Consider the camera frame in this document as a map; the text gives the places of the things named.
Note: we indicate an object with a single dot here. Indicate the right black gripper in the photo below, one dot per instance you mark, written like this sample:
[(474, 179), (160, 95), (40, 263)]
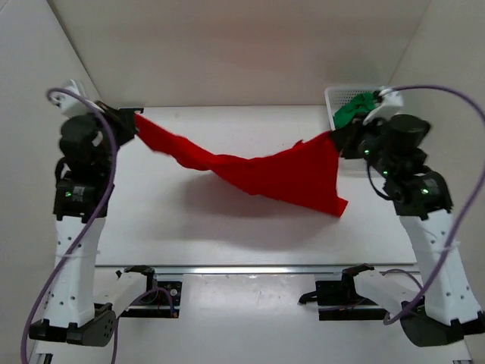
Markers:
[(345, 137)]

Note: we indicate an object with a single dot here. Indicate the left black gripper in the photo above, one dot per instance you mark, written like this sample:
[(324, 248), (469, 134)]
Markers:
[(129, 128)]

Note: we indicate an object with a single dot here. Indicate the red t shirt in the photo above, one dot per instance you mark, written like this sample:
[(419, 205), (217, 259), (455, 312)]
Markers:
[(304, 175)]

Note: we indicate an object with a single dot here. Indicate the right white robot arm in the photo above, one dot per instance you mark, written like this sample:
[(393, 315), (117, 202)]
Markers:
[(444, 310)]

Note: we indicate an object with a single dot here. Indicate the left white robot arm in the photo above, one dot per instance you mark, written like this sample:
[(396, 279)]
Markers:
[(65, 310)]

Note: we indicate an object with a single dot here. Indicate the dark label sticker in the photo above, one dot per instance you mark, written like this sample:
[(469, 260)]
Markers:
[(132, 110)]

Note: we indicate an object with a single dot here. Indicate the green t shirt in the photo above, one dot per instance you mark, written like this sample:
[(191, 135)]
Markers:
[(361, 104)]

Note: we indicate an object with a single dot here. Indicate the white plastic basket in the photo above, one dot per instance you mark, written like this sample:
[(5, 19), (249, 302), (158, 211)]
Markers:
[(337, 96)]

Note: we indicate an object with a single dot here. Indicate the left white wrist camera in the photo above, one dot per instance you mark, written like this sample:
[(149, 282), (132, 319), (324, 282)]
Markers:
[(66, 103)]

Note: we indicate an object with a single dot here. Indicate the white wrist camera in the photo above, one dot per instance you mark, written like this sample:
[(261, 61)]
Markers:
[(389, 103), (66, 103)]

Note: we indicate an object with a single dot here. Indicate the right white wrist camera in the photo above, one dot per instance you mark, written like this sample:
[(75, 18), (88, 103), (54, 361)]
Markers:
[(389, 103)]

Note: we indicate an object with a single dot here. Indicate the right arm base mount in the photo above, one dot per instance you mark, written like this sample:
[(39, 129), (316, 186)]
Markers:
[(338, 301)]

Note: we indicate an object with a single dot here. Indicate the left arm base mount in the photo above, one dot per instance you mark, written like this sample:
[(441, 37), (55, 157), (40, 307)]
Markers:
[(161, 300)]

